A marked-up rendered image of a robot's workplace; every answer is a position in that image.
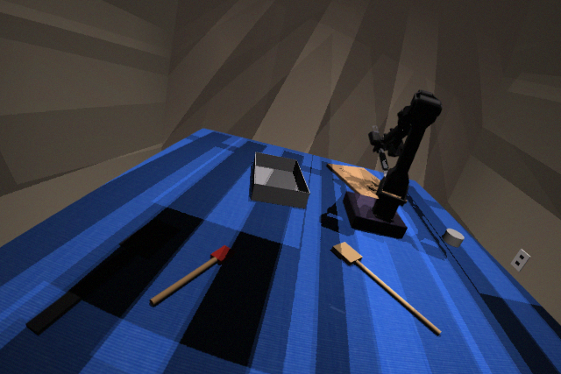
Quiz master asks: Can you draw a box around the black spatula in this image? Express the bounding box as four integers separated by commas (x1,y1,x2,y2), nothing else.
25,218,181,335

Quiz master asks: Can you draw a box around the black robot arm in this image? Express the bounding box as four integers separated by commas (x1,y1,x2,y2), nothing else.
373,89,443,222

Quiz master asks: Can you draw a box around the light wooden board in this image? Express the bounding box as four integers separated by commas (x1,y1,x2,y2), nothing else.
327,164,380,199

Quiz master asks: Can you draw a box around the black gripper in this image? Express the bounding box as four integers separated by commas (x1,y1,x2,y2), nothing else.
368,128,404,153

